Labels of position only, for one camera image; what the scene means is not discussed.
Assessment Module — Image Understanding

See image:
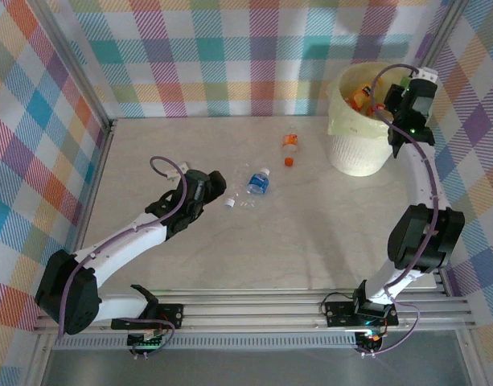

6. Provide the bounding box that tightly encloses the green right controller board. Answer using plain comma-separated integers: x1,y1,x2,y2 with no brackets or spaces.
355,329,388,357

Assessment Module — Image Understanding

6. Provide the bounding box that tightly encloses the perforated grey cable duct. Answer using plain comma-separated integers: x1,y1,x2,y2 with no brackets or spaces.
52,335,359,351

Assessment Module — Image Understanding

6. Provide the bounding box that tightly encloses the aluminium frame post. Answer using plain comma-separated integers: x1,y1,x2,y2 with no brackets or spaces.
413,0,472,84
27,0,118,136

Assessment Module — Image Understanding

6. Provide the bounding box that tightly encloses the green controller board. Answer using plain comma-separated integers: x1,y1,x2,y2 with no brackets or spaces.
126,332,169,361
355,329,388,357

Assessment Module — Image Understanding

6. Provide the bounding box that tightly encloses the clear bottle with blue label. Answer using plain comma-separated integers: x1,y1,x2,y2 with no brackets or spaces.
224,166,271,210

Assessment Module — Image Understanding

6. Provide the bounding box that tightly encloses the clear bottle with orange label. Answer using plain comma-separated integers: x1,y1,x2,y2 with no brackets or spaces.
281,126,300,167

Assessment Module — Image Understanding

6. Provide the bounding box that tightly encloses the aluminium table side rail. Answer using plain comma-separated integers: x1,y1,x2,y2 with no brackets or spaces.
27,118,118,386
433,267,452,298

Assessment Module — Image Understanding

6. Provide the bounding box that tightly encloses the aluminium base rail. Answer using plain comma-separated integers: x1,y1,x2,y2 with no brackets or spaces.
32,287,477,335

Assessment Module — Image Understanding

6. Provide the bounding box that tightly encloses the white ribbed bin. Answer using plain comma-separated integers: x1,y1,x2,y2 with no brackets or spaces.
329,132,394,178

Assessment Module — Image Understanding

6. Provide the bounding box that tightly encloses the green left controller board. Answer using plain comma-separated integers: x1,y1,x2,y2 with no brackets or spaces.
126,332,169,361

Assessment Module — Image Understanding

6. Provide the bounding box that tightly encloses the orange juice bottle yellow label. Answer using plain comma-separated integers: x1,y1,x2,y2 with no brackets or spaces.
350,82,374,106

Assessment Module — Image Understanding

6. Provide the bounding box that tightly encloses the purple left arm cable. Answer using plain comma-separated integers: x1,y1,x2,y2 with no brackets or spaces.
57,156,189,359

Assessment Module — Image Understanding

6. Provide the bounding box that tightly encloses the cream waste bin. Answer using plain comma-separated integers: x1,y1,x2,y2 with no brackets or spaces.
327,62,422,140

